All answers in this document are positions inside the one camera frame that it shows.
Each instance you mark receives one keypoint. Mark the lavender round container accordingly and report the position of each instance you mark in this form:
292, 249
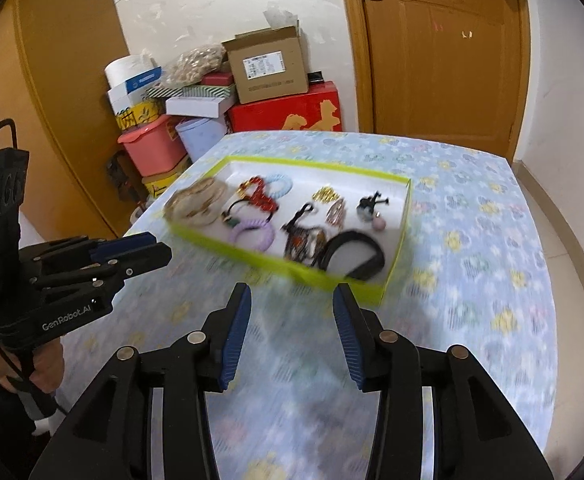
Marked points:
199, 140

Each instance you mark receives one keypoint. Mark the clear bag of beige pieces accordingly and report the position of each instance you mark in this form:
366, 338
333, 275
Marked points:
194, 65

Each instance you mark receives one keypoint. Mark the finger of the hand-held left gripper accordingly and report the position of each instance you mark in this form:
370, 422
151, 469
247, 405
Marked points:
122, 247
147, 258

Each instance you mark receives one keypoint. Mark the red box with gold print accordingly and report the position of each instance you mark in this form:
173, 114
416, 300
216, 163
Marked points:
252, 117

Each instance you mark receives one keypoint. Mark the wooden wardrobe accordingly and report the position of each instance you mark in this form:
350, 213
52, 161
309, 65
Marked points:
47, 85

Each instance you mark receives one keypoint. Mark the dark brown bag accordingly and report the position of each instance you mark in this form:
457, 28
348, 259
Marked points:
119, 177

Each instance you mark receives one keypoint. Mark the white paper roll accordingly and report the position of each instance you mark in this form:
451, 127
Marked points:
127, 67

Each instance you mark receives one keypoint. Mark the blue and white box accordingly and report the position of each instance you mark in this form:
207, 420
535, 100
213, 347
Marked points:
132, 92

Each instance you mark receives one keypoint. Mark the black hair band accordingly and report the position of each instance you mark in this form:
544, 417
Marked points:
356, 237

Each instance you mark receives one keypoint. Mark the floral tablecloth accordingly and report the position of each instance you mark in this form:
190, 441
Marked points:
471, 260

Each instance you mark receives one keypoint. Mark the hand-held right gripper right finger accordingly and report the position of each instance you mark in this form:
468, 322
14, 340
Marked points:
349, 342

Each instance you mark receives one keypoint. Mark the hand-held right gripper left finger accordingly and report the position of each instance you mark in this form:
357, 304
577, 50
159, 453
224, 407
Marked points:
234, 342

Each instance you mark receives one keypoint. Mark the person's left hand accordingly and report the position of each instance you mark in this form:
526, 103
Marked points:
47, 367

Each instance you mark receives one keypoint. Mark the black bow hair clip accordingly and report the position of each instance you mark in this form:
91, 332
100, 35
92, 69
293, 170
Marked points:
369, 205

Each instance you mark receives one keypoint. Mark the pink silver hair clip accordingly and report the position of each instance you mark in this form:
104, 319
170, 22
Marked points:
336, 212

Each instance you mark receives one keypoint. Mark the wooden door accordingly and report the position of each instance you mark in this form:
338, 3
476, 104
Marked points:
436, 60

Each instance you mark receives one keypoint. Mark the small red box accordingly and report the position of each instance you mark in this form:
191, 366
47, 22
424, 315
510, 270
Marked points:
217, 80

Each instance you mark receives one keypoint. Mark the pink bead ball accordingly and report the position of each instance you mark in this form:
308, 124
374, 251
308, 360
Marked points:
380, 222

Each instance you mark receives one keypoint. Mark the green striped box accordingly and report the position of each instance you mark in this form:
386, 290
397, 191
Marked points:
192, 91

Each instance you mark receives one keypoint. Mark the green-rimmed white box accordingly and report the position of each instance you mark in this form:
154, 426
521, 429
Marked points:
302, 180

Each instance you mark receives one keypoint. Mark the yellow patterned box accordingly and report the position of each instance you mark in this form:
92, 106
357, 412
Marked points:
139, 117

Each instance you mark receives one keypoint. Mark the small black object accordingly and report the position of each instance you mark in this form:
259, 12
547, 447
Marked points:
317, 78

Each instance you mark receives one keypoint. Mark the pink plastic bin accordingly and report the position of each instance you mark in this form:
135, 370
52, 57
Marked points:
152, 147

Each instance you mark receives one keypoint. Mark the gold hair clip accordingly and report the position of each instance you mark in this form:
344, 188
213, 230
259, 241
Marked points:
324, 194

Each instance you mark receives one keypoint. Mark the beige scrunchie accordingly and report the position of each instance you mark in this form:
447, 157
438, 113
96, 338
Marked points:
197, 202

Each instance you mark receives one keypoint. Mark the brown cardboard box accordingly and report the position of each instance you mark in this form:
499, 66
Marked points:
272, 70

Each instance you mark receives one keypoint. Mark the flat white box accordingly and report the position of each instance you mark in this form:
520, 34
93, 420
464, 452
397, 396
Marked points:
197, 106

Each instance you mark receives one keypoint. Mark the yellow round box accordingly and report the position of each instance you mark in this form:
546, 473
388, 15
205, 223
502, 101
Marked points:
164, 180

